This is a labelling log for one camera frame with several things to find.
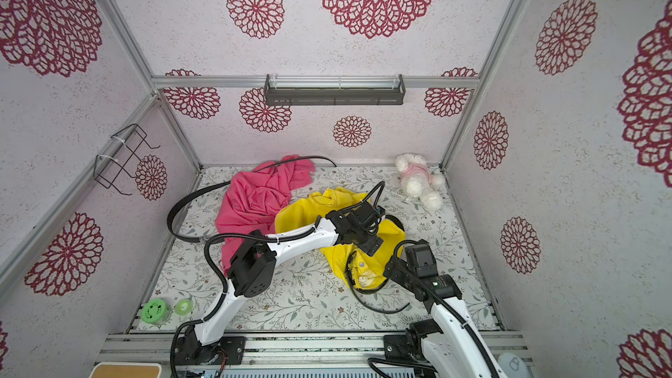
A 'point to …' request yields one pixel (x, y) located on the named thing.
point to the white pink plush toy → (417, 182)
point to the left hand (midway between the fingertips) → (369, 239)
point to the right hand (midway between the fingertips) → (395, 268)
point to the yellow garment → (367, 271)
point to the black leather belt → (183, 201)
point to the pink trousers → (254, 199)
